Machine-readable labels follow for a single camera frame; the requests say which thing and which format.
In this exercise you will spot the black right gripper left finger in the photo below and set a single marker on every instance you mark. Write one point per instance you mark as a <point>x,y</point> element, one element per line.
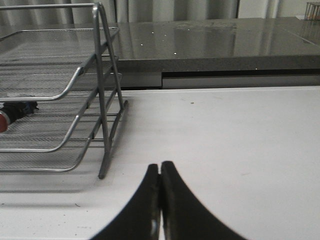
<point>140,218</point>

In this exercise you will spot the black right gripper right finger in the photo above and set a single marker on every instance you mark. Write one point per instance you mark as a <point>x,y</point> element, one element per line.
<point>184,216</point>

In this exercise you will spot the silver mesh tray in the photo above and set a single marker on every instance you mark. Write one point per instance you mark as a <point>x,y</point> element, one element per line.
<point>44,65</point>
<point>75,117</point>
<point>66,158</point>

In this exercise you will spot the red emergency stop button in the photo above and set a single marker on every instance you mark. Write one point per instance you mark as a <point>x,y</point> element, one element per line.
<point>12,111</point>

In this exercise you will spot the dark grey stone counter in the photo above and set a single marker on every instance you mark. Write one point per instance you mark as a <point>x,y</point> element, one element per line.
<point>220,45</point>

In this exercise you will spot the silver metal rack frame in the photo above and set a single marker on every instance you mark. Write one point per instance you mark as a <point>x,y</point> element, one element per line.
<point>107,74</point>

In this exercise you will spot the wire basket in background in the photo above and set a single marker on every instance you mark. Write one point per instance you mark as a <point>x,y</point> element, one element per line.
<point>312,11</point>

